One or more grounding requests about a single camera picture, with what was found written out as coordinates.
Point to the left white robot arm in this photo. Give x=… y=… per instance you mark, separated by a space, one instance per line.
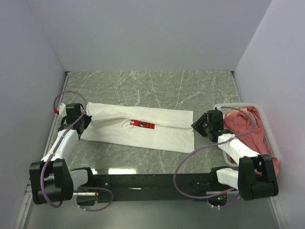
x=51 y=180

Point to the white Coca-Cola t-shirt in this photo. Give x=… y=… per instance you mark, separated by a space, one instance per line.
x=144 y=127

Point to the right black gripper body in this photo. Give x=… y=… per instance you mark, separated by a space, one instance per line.
x=202 y=125

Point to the aluminium frame rail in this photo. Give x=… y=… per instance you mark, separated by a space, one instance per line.
x=25 y=208

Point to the beige garment in basket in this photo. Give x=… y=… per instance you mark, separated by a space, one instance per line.
x=237 y=109

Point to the pink t-shirt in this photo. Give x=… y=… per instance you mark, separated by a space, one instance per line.
x=248 y=120

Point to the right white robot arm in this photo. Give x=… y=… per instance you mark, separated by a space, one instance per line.
x=255 y=176

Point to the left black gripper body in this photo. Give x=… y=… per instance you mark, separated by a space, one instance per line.
x=86 y=119

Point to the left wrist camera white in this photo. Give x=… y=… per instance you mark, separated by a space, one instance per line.
x=60 y=110

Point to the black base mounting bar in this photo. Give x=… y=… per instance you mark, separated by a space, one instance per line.
x=149 y=187

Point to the white plastic laundry basket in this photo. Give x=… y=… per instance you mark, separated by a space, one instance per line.
x=268 y=136

